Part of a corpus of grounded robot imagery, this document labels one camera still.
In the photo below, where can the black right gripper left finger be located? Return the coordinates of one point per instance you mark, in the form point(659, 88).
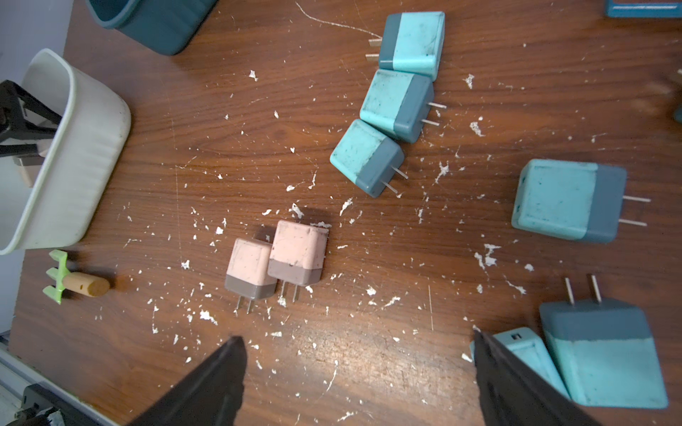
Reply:
point(211, 394)

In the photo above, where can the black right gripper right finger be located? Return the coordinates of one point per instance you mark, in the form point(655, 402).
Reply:
point(511, 393)

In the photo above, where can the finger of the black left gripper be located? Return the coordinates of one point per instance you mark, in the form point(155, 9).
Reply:
point(18, 135)

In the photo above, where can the pink plug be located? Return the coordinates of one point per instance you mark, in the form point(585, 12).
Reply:
point(298, 253)
point(247, 273)
point(29, 166)

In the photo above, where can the white storage box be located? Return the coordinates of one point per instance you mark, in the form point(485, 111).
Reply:
point(57, 211)

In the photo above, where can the dark teal storage box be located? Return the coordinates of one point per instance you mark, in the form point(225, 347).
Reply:
point(163, 26)

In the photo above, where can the teal plug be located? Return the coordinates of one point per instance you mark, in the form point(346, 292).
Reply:
point(572, 201)
point(368, 158)
point(604, 351)
point(398, 104)
point(412, 42)

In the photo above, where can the green garden fork wooden handle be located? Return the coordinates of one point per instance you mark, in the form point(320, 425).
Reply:
point(80, 283)

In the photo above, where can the blue garden rake wooden handle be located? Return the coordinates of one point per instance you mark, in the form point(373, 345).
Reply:
point(640, 9)

